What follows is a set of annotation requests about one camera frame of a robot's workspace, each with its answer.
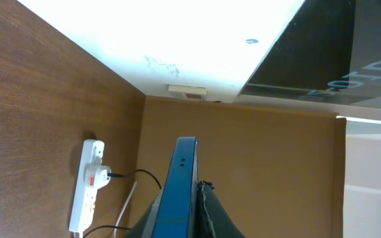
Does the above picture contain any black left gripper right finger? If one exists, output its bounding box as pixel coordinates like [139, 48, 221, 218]
[196, 180, 245, 238]

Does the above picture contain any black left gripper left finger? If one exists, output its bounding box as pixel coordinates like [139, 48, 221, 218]
[124, 190, 163, 238]

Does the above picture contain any blue Galaxy smartphone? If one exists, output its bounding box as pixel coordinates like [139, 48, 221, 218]
[151, 137, 198, 238]

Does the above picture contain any black charging cable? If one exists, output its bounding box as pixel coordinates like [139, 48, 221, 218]
[81, 169, 163, 238]

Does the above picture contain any white charger plug adapter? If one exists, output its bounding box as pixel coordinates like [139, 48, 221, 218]
[84, 165, 111, 190]

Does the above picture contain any white power strip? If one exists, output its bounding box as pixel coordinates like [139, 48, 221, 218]
[68, 139, 105, 233]

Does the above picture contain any dark glass window panel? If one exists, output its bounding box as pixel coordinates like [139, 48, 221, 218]
[242, 0, 381, 108]

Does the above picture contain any beige wall socket plate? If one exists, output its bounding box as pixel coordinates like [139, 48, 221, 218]
[168, 85, 208, 100]

